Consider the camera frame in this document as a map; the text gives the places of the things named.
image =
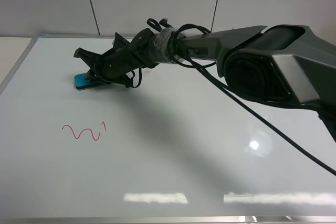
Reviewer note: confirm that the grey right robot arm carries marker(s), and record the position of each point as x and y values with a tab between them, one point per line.
286	66

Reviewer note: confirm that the teal whiteboard eraser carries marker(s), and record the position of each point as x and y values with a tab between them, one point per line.
81	83

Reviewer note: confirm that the white aluminium-framed whiteboard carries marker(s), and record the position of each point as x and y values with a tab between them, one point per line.
176	150

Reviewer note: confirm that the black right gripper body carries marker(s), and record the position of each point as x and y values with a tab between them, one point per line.
126	62

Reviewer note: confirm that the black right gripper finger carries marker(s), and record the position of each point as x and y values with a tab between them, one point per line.
91	59
91	75

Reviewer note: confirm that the red marker squiggle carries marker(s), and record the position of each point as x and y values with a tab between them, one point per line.
94	136

